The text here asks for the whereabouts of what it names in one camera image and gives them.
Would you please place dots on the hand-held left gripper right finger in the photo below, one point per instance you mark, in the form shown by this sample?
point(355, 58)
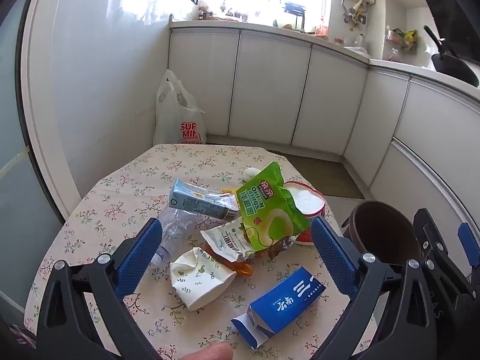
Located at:
point(333, 257)

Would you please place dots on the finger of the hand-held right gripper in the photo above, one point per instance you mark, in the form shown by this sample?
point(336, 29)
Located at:
point(469, 242)
point(431, 240)

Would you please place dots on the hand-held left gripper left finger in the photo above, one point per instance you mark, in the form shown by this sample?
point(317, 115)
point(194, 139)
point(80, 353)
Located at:
point(139, 257)

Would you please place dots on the clear crushed plastic bottle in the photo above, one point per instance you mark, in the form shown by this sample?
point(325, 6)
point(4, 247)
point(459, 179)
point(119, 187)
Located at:
point(176, 227)

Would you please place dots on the brown plastic trash bin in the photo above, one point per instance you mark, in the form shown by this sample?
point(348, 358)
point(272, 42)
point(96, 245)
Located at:
point(382, 228)

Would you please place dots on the red instant noodle bowl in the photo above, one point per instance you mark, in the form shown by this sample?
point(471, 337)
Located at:
point(305, 198)

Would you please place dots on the white snack wrapper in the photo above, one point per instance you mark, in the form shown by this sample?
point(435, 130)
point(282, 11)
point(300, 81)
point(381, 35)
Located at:
point(225, 240)

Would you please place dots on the white tissue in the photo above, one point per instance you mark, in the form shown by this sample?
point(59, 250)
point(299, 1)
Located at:
point(249, 174)

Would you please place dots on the person's left hand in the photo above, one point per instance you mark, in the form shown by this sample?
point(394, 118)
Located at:
point(206, 351)

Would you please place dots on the blue milk carton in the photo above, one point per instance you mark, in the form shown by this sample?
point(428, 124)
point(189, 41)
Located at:
point(285, 300)

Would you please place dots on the crumpled printed paper cup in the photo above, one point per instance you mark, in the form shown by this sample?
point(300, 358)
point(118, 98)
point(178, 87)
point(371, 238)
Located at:
point(198, 285)

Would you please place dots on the floral tablecloth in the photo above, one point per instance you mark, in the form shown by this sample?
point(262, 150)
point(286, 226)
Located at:
point(123, 180)

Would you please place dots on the grey-blue drink carton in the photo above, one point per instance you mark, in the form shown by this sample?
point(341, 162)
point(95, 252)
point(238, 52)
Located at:
point(195, 200)

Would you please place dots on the olive floor mat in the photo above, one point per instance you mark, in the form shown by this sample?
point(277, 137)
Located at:
point(318, 176)

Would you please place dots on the green snack packet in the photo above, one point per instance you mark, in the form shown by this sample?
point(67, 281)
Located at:
point(262, 210)

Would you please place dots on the orange wrapper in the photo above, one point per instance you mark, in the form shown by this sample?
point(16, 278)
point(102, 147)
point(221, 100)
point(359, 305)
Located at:
point(240, 269)

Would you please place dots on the yellow wrapper piece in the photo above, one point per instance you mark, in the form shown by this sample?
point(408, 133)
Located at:
point(228, 192)

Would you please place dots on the white plastic shopping bag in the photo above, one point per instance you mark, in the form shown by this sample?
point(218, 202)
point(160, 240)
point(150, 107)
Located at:
point(176, 120)

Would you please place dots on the glass sliding door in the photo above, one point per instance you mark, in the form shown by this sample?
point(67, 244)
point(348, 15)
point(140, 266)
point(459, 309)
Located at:
point(22, 157)

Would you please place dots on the black wok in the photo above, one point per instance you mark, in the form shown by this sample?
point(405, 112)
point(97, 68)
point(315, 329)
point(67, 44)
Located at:
point(453, 67)

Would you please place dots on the white kitchen cabinets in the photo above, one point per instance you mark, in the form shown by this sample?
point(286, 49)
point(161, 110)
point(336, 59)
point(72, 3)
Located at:
point(270, 90)

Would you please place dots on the white kitchen countertop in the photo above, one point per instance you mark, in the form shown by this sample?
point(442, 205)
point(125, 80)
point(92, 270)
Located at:
point(393, 64)

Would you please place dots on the green and yellow packet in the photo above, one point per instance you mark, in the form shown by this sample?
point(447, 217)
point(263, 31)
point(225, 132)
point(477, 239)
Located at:
point(410, 39)

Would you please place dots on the black metal rack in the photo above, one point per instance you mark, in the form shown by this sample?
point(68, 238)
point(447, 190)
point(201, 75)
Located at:
point(294, 7)

